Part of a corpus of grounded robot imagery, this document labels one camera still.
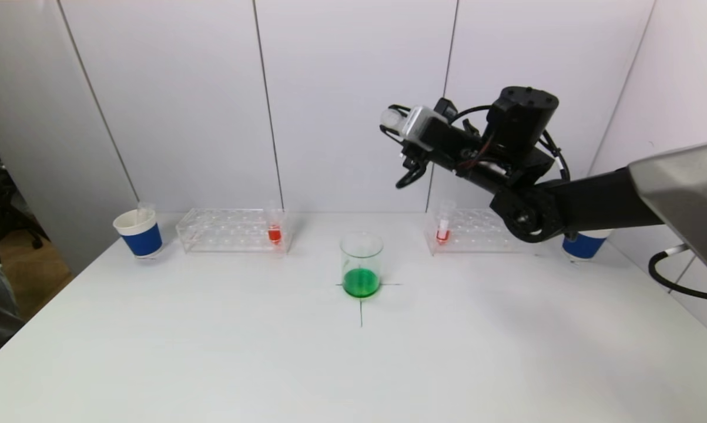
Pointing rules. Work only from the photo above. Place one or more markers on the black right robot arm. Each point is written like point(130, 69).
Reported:
point(594, 200)

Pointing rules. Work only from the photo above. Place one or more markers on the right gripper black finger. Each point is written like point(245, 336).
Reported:
point(411, 172)
point(399, 107)

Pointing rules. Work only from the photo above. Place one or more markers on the blue white paper cup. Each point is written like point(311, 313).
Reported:
point(582, 247)
point(143, 241)

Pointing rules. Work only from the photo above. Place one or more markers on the clear glass beaker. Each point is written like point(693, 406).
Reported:
point(361, 276)

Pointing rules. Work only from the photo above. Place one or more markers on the white labelled red pigment tube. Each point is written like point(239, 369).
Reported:
point(442, 235)

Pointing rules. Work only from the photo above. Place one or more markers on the black office chair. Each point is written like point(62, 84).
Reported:
point(0, 188)

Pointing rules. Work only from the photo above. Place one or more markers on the yellow pigment test tube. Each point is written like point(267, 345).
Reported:
point(392, 120)

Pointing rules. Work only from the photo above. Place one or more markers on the clear acrylic test tube rack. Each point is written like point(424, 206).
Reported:
point(230, 232)
point(471, 235)

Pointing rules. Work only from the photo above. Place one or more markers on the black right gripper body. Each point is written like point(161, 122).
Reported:
point(412, 160)

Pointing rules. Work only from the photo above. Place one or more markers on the red pigment test tube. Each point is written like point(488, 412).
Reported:
point(274, 235)

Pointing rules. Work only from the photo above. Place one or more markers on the blue pigment test tube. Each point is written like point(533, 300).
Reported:
point(145, 211)

